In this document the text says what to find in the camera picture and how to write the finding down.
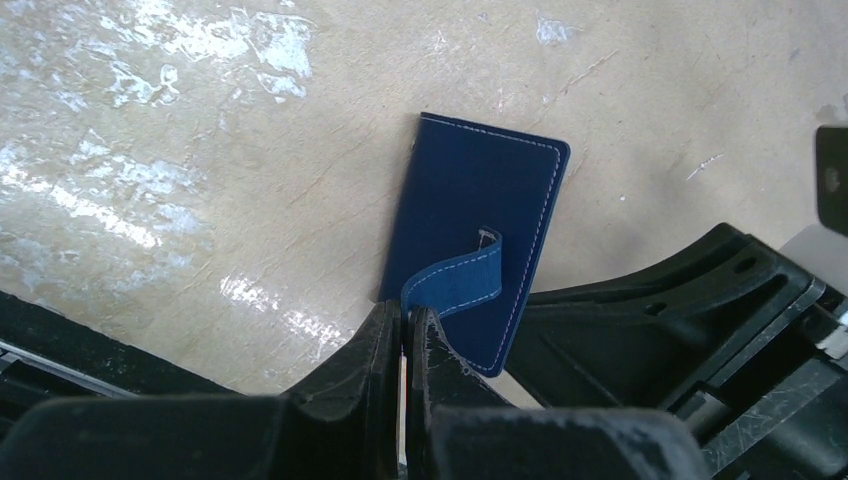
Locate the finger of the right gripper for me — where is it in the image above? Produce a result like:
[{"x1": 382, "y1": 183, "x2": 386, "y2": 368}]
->
[{"x1": 506, "y1": 223, "x2": 825, "y2": 420}]

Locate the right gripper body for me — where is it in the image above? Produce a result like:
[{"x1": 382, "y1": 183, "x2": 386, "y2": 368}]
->
[{"x1": 675, "y1": 279, "x2": 847, "y2": 479}]

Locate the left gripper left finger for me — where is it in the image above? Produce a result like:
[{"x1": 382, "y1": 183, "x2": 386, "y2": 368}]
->
[{"x1": 1, "y1": 301, "x2": 401, "y2": 479}]

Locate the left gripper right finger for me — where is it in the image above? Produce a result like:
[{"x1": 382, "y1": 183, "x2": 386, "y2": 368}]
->
[{"x1": 407, "y1": 308, "x2": 710, "y2": 479}]

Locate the blue card holder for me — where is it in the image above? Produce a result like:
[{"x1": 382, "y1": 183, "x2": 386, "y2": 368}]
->
[{"x1": 378, "y1": 112, "x2": 571, "y2": 377}]

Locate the black plastic tray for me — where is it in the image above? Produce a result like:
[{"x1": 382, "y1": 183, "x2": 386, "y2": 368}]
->
[{"x1": 815, "y1": 125, "x2": 848, "y2": 237}]

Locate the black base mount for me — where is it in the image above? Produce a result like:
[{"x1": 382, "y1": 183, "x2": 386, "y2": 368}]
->
[{"x1": 1, "y1": 292, "x2": 229, "y2": 435}]

